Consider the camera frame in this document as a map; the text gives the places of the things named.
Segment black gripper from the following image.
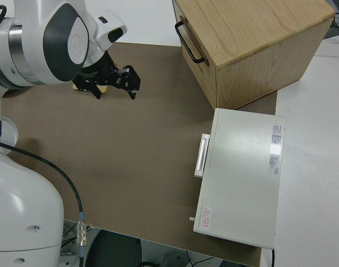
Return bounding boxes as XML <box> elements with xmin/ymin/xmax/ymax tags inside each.
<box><xmin>72</xmin><ymin>54</ymin><xmax>142</xmax><ymax>101</ymax></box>

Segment yellow wooden block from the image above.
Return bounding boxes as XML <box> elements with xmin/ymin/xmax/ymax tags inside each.
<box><xmin>72</xmin><ymin>83</ymin><xmax>109</xmax><ymax>95</ymax></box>

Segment brown table mat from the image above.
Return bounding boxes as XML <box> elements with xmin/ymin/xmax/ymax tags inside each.
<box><xmin>1</xmin><ymin>42</ymin><xmax>278</xmax><ymax>267</ymax></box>

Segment white toaster oven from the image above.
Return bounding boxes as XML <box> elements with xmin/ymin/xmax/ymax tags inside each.
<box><xmin>192</xmin><ymin>107</ymin><xmax>286</xmax><ymax>250</ymax></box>

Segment wooden drawer cabinet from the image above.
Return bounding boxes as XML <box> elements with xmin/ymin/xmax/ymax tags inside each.
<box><xmin>171</xmin><ymin>0</ymin><xmax>336</xmax><ymax>111</ymax></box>

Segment black round base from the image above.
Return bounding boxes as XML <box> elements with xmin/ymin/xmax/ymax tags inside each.
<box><xmin>84</xmin><ymin>230</ymin><xmax>143</xmax><ymax>267</ymax></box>

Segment black drawer handle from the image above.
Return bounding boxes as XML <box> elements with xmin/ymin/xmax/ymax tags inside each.
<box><xmin>174</xmin><ymin>21</ymin><xmax>206</xmax><ymax>64</ymax></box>

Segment white oven door handle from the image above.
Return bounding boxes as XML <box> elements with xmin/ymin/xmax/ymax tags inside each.
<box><xmin>194</xmin><ymin>133</ymin><xmax>211</xmax><ymax>179</ymax></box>

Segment black cable with metal connector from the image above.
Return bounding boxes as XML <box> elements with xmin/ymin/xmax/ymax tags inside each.
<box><xmin>0</xmin><ymin>140</ymin><xmax>89</xmax><ymax>267</ymax></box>

